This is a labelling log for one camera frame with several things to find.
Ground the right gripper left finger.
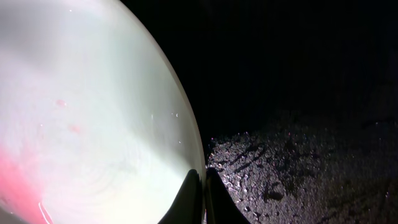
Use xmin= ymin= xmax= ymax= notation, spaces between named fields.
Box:
xmin=159 ymin=169 xmax=203 ymax=224

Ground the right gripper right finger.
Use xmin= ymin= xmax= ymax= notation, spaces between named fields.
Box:
xmin=205 ymin=168 xmax=250 ymax=224

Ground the light green plate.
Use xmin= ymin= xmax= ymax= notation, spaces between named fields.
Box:
xmin=1 ymin=0 xmax=205 ymax=223

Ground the round black tray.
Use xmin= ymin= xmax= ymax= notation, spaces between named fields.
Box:
xmin=126 ymin=1 xmax=397 ymax=223

